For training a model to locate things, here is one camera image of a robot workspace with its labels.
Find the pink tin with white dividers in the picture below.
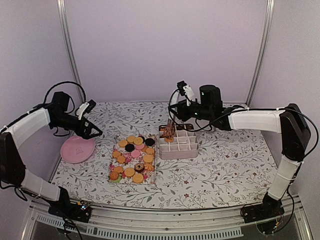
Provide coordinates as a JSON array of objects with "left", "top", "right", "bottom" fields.
[{"left": 158, "top": 123, "right": 199, "bottom": 160}]

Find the black sandwich cookie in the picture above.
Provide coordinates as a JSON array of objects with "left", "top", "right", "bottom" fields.
[{"left": 144, "top": 138, "right": 155, "bottom": 147}]

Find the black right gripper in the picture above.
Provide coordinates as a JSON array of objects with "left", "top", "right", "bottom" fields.
[{"left": 167, "top": 99, "right": 212, "bottom": 123}]

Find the clear tin lid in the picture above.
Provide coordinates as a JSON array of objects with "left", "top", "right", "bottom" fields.
[{"left": 183, "top": 113, "right": 216, "bottom": 133}]

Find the pink sandwich cookie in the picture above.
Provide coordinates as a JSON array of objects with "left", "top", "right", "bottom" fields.
[{"left": 130, "top": 149, "right": 141, "bottom": 158}]

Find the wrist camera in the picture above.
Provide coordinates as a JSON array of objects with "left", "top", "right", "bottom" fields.
[
  {"left": 75, "top": 99, "right": 97, "bottom": 120},
  {"left": 177, "top": 80, "right": 196, "bottom": 102}
]

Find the pink round plate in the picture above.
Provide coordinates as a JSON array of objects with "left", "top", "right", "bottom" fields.
[{"left": 60, "top": 135, "right": 96, "bottom": 164}]

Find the chocolate sprinkle donut cookie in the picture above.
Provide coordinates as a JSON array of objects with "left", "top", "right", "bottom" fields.
[{"left": 134, "top": 162, "right": 145, "bottom": 173}]

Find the floral patterned tablecloth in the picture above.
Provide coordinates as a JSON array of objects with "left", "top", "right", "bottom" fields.
[{"left": 51, "top": 102, "right": 277, "bottom": 209}]

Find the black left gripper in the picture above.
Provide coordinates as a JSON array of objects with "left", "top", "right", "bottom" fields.
[{"left": 52, "top": 112, "right": 103, "bottom": 139}]

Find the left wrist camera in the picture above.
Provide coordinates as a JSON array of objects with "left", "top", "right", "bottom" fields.
[{"left": 75, "top": 99, "right": 97, "bottom": 120}]

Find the swirl butter cookie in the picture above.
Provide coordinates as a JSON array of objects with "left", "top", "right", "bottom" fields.
[{"left": 109, "top": 171, "right": 120, "bottom": 181}]

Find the green sandwich cookie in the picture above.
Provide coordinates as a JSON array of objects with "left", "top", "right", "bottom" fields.
[{"left": 111, "top": 175, "right": 122, "bottom": 183}]

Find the yellow dotted round biscuit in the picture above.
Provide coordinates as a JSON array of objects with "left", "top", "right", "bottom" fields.
[{"left": 132, "top": 173, "right": 144, "bottom": 184}]

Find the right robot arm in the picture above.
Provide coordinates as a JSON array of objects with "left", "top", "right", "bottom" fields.
[{"left": 168, "top": 81, "right": 311, "bottom": 223}]

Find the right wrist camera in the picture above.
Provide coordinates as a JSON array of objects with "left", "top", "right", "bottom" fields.
[{"left": 177, "top": 80, "right": 196, "bottom": 102}]

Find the floral rectangular tray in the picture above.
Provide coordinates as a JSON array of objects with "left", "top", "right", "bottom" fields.
[{"left": 108, "top": 134, "right": 157, "bottom": 185}]

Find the aluminium front rail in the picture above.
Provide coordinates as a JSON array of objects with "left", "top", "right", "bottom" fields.
[{"left": 21, "top": 195, "right": 313, "bottom": 240}]

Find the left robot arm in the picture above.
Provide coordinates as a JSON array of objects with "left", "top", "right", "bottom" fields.
[{"left": 0, "top": 91, "right": 103, "bottom": 222}]

